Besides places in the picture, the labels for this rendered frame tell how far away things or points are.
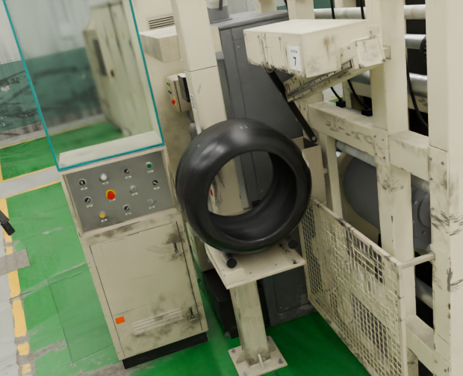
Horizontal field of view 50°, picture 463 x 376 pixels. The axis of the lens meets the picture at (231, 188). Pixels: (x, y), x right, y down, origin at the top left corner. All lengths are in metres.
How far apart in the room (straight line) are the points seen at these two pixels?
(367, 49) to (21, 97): 9.47
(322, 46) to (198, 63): 0.68
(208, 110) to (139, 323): 1.35
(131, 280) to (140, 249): 0.19
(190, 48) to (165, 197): 0.89
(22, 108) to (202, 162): 8.99
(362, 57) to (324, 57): 0.13
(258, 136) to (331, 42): 0.47
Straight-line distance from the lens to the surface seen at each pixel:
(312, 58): 1.69
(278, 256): 2.27
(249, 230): 2.30
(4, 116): 10.76
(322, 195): 2.48
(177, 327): 3.04
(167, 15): 5.24
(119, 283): 2.83
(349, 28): 1.75
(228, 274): 2.10
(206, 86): 2.22
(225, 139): 1.91
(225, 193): 2.36
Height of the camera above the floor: 1.95
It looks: 22 degrees down
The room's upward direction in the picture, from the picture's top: 11 degrees counter-clockwise
